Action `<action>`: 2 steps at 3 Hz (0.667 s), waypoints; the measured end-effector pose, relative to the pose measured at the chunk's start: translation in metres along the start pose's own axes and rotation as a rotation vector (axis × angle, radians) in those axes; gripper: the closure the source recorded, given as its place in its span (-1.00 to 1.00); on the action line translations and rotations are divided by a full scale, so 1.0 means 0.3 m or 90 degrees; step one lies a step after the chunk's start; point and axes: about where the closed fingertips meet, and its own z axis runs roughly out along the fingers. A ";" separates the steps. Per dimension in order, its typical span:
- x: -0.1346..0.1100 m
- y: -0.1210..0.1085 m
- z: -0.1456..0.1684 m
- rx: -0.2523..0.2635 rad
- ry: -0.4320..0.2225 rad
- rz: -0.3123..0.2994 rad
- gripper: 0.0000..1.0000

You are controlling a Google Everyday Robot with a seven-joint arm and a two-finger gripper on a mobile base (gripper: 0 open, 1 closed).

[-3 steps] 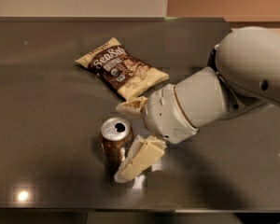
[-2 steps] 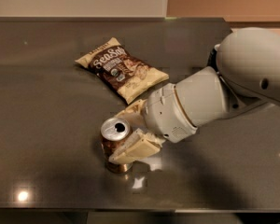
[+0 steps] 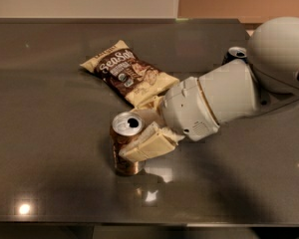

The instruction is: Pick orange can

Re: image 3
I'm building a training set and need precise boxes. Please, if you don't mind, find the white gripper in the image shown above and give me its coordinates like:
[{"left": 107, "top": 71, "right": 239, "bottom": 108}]
[{"left": 119, "top": 77, "right": 219, "bottom": 162}]

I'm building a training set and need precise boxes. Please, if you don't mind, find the orange soda can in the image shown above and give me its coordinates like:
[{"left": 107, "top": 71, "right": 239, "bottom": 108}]
[{"left": 110, "top": 112, "right": 145, "bottom": 176}]

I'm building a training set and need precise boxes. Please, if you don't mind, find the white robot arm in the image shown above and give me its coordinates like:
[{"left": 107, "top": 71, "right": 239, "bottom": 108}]
[{"left": 119, "top": 17, "right": 299, "bottom": 162}]

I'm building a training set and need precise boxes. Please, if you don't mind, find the blue soda can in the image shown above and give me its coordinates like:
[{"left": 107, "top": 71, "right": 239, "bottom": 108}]
[{"left": 222, "top": 46, "right": 248, "bottom": 65}]

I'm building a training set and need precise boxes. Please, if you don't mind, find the sea salt chips bag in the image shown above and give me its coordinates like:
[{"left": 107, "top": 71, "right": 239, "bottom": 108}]
[{"left": 82, "top": 40, "right": 179, "bottom": 107}]

